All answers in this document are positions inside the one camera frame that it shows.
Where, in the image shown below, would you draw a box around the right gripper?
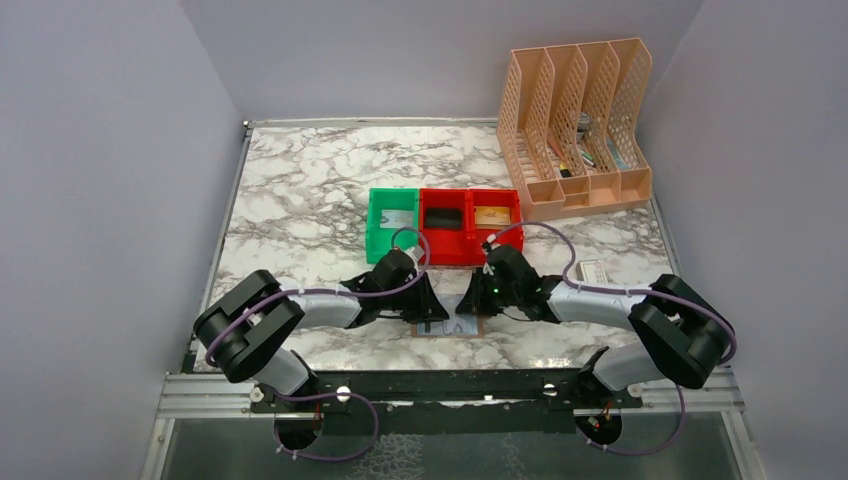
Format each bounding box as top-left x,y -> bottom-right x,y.
456,266 -> 520,316

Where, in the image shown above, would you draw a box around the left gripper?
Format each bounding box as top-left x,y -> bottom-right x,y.
381,272 -> 450,325

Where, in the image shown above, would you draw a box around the red plastic bin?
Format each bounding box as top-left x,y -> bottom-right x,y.
419,188 -> 472,267
470,189 -> 522,265

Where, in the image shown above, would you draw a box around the tan leather card holder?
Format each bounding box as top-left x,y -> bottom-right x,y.
411,314 -> 484,338

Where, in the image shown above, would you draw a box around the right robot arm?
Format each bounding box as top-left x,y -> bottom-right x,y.
456,245 -> 736,407

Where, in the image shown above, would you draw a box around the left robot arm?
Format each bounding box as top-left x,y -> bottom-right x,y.
192,249 -> 449,411

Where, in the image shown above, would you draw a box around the silver card in green bin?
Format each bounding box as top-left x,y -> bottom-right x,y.
379,209 -> 417,229

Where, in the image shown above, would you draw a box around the black cards stack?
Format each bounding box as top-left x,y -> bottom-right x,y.
424,207 -> 464,230

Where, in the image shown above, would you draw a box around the gold cards stack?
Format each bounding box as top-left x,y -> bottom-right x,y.
474,206 -> 512,229

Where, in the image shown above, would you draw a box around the green plastic bin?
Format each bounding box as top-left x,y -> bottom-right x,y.
365,188 -> 420,264

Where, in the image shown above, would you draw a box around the white small box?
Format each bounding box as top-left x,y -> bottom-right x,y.
575,259 -> 609,285

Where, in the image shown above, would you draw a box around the peach file organizer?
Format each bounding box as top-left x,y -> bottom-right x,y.
496,37 -> 652,221

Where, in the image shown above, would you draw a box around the items in organizer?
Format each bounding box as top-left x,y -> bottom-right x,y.
547,111 -> 629,178

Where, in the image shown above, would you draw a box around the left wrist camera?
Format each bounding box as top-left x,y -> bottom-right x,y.
403,245 -> 426,263

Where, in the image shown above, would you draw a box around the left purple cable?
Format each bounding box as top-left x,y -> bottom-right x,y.
205,227 -> 432,464

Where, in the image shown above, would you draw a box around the purple cable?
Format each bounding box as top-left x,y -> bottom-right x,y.
205,227 -> 432,464
482,221 -> 738,458

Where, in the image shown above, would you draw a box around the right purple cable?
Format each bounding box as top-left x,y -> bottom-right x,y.
482,221 -> 738,458

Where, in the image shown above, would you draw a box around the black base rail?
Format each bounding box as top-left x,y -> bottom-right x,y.
250,368 -> 643,436

